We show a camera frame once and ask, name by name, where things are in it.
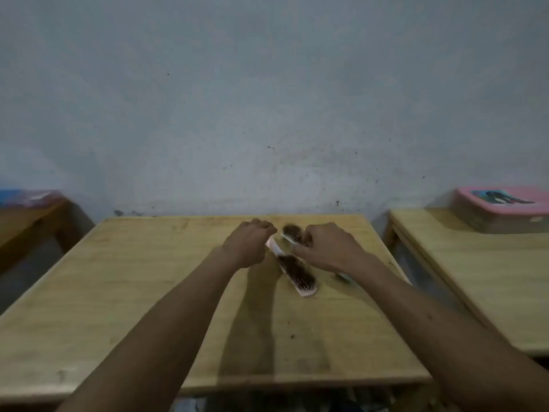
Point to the person's right hand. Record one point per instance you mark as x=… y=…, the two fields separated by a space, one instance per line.
x=330 y=250

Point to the person's left hand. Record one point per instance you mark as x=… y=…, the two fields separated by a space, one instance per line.
x=248 y=246

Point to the pink hairbrush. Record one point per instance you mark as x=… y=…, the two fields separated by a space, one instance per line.
x=273 y=245

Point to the light blue hairbrush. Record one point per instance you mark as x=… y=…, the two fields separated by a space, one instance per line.
x=287 y=239

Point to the person's right forearm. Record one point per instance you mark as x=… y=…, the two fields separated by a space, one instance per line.
x=429 y=330

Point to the person's left forearm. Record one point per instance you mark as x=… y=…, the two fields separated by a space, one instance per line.
x=171 y=330

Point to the pale wooden side table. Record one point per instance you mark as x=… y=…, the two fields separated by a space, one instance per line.
x=472 y=274

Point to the light wooden table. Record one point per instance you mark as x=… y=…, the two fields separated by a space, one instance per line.
x=107 y=296

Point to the pink lid storage box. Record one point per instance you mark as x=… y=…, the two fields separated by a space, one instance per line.
x=493 y=218

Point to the dark wooden table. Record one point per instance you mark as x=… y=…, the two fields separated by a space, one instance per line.
x=21 y=227

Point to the blue and pink case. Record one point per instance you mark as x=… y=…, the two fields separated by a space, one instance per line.
x=25 y=198

